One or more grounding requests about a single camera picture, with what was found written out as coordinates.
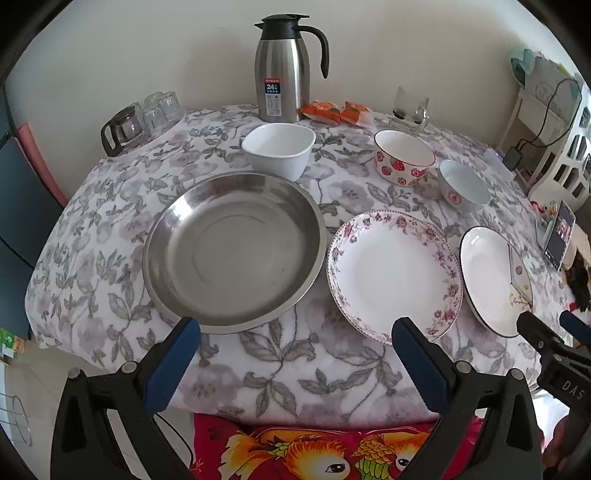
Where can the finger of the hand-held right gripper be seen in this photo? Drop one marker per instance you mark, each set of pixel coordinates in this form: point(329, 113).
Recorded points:
point(575, 325)
point(535, 330)

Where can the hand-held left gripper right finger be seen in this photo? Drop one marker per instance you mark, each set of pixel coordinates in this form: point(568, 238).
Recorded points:
point(425, 369)

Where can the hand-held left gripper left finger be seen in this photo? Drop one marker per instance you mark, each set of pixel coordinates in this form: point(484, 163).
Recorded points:
point(173, 364)

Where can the black rim white plate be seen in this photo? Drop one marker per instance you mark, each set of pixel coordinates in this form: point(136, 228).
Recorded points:
point(485, 277)

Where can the floral rim white plate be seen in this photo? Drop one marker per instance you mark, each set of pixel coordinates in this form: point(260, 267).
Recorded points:
point(392, 277)

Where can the stainless steel basin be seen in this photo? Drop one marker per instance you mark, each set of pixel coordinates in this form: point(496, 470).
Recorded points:
point(231, 258)

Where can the small white bowl red emblem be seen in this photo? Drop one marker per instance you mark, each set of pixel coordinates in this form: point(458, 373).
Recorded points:
point(457, 198)

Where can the red rim strawberry bowl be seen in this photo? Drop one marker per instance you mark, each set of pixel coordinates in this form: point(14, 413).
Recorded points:
point(397, 170)

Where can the white square bowl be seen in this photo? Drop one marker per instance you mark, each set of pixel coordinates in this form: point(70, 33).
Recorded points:
point(277, 147)

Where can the dark cloth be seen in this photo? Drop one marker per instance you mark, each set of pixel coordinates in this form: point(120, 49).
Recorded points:
point(581, 286)

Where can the smartphone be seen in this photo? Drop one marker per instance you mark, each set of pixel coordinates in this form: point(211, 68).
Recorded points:
point(559, 235)

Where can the grey floral tablecloth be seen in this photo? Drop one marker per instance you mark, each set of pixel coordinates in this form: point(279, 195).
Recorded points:
point(277, 360)

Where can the pink toys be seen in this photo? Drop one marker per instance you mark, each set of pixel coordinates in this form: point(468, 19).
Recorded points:
point(545, 208)

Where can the red printed blanket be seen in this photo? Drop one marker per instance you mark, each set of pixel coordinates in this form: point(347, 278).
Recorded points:
point(277, 443)

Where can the white lattice rack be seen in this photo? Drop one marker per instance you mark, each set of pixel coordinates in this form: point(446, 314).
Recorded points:
point(565, 170)

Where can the clear plastic box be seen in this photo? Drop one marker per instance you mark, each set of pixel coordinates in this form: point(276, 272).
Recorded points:
point(498, 164)

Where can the black charger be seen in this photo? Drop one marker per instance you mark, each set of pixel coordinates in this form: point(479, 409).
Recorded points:
point(511, 159)

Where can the dark blue cabinet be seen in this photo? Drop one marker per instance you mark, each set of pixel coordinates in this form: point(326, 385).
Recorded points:
point(23, 221)

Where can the pink chair edge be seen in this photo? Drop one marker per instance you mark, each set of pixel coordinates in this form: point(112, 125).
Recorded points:
point(39, 161)

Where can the printed cushion with green cloth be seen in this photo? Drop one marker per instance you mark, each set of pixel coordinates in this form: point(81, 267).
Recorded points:
point(545, 78)

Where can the orange snack packet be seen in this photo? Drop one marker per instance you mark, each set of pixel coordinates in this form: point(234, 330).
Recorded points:
point(358, 113)
point(321, 110)

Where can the stainless steel thermos jug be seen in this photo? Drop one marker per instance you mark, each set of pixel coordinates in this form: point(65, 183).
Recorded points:
point(281, 60)

